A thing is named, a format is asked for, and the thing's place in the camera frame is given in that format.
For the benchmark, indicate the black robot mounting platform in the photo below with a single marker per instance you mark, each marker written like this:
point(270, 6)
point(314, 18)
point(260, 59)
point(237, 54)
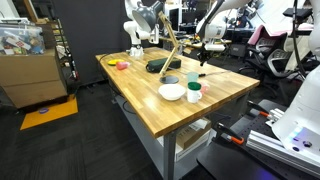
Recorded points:
point(226, 160)

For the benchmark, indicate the black camera on stand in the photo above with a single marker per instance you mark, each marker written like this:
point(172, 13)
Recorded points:
point(300, 12)

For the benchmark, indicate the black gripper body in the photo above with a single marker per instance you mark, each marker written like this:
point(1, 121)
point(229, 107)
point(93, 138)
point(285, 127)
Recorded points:
point(206, 55)

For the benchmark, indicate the pink cloth on chair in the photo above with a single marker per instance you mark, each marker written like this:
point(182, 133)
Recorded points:
point(263, 34)

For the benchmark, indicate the orange floor mat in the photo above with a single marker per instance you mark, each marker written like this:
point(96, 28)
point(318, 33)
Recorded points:
point(50, 115)

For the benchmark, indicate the pink toy object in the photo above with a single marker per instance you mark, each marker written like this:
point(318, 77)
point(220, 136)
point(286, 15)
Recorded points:
point(122, 65)

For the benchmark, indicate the yellow plate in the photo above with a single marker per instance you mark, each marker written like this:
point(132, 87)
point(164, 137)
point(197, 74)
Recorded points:
point(114, 61)

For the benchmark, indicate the grey metal table frame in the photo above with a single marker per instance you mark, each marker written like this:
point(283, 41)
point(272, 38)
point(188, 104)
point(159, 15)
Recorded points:
point(169, 150)

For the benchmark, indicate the cluttered storage shelf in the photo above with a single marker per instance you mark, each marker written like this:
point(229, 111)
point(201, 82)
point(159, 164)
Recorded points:
point(65, 50)

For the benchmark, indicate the white bowl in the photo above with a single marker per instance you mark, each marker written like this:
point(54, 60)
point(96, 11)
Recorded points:
point(171, 91)

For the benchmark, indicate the white frame mesh office chair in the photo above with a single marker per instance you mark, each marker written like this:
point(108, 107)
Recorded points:
point(281, 63)

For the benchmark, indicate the clear bin of toys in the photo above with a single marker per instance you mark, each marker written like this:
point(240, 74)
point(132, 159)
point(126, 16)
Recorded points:
point(20, 40)

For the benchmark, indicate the pink plastic cup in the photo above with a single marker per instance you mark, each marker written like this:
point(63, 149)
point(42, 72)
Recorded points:
point(204, 88)

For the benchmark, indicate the small cardboard box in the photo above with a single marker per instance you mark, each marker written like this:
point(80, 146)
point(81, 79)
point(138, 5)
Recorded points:
point(191, 135)

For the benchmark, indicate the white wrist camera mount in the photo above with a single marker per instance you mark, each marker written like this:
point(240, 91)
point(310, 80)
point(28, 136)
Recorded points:
point(216, 47)

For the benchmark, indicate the white hanging cloth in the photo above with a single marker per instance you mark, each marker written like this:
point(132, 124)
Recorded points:
point(290, 56)

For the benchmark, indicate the white foam box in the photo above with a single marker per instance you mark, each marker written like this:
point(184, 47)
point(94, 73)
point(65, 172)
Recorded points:
point(200, 149)

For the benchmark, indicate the teal plastic cup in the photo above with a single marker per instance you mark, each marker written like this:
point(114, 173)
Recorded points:
point(192, 76)

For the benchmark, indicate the computer monitor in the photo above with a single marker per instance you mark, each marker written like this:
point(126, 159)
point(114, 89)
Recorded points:
point(173, 18)

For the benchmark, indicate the white idle robot arm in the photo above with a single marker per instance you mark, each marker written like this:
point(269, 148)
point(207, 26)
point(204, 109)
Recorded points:
point(133, 31)

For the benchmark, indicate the cluttered background desk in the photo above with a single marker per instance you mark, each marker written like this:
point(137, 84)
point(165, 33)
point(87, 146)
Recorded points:
point(186, 43)

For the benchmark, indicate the silver metal bracket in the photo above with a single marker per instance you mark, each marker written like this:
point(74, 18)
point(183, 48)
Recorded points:
point(276, 115)

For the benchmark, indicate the white mug with green lid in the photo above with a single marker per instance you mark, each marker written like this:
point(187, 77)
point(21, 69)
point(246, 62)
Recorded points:
point(193, 95)

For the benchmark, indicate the aluminium extrusion rails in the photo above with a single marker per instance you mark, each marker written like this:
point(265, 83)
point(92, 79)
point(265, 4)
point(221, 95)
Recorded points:
point(266, 141)

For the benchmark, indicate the large cardboard box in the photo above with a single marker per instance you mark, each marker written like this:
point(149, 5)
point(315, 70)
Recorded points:
point(30, 76)

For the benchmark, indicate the blue round floor object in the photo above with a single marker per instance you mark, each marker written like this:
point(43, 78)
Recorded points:
point(43, 110)

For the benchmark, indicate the black orange bar clamp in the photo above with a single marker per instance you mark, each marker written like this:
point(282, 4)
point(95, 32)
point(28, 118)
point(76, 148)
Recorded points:
point(230, 135)
point(258, 110)

